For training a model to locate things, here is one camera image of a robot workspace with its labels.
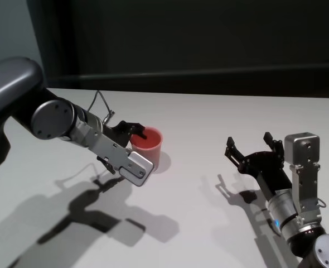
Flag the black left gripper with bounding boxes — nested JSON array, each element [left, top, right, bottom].
[[96, 119, 149, 176]]

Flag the dark grey backdrop panel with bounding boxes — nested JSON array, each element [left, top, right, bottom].
[[57, 0, 329, 84]]

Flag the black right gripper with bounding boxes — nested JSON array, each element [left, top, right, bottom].
[[224, 132, 294, 201]]

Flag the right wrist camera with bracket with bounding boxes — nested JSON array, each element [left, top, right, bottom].
[[283, 131, 321, 222]]

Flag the pink plastic cup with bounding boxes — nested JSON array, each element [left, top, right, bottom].
[[130, 127, 165, 173]]

